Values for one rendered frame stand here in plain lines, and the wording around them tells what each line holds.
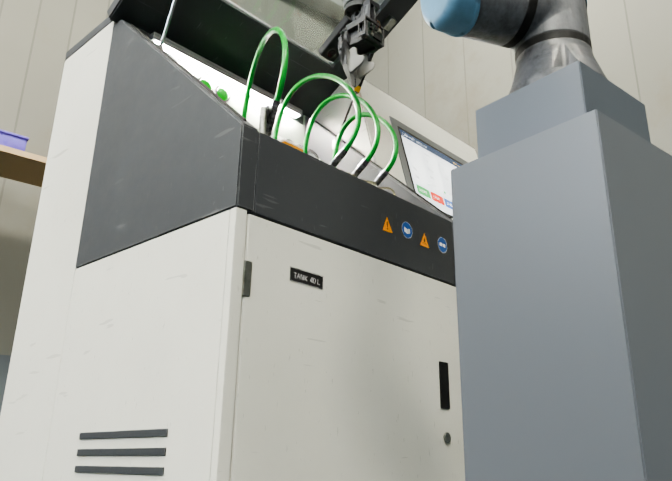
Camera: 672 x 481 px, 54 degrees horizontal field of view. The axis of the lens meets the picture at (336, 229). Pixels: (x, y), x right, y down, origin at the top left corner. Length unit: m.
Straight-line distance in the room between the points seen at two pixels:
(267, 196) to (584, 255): 0.58
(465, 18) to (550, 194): 0.31
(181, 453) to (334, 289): 0.40
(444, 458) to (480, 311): 0.62
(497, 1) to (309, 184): 0.48
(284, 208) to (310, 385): 0.32
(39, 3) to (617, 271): 4.18
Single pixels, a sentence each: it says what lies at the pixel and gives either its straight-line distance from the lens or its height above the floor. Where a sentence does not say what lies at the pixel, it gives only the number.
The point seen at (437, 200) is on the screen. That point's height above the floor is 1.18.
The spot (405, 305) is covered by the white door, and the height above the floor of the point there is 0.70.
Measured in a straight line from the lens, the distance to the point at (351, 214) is 1.34.
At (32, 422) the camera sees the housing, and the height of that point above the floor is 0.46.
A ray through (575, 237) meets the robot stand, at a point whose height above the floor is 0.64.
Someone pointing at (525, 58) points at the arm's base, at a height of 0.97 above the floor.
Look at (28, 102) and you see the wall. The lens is 4.30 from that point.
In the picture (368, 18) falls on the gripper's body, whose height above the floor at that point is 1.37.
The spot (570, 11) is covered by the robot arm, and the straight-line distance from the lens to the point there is 1.12.
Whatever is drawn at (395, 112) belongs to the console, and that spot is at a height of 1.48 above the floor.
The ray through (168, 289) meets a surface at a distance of 1.24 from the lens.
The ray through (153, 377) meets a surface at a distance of 1.23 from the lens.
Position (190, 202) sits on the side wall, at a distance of 1.26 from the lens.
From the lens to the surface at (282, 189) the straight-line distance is 1.22.
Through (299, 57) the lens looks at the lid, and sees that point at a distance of 2.07.
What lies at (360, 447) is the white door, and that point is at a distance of 1.28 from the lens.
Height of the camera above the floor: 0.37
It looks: 20 degrees up
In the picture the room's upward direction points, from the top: 1 degrees clockwise
